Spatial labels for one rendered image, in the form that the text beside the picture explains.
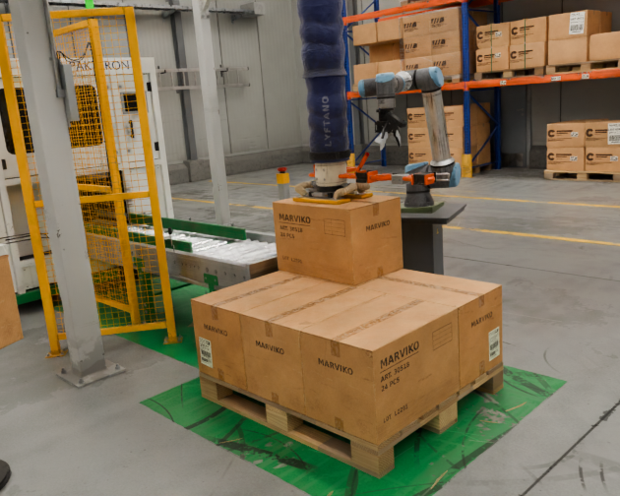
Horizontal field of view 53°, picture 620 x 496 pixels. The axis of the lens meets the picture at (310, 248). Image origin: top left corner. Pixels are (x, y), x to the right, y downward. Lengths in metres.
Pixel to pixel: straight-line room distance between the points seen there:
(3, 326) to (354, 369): 1.40
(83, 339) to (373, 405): 1.97
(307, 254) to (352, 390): 1.08
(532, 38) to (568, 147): 1.75
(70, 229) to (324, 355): 1.77
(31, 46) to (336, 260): 1.93
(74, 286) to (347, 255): 1.58
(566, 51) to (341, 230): 7.66
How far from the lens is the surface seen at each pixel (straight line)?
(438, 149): 3.90
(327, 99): 3.35
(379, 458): 2.63
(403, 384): 2.63
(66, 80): 3.71
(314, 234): 3.35
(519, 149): 12.26
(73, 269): 3.80
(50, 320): 4.37
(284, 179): 4.45
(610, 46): 10.23
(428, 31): 11.67
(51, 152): 3.70
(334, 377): 2.62
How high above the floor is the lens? 1.48
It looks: 13 degrees down
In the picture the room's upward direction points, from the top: 4 degrees counter-clockwise
